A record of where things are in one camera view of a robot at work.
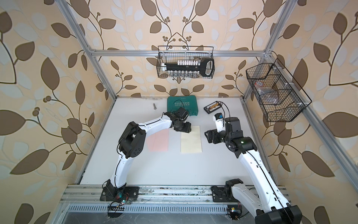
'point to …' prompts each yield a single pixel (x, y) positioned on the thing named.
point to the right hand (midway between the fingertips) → (212, 131)
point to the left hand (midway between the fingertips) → (187, 127)
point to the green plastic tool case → (189, 102)
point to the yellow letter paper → (191, 142)
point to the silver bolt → (154, 107)
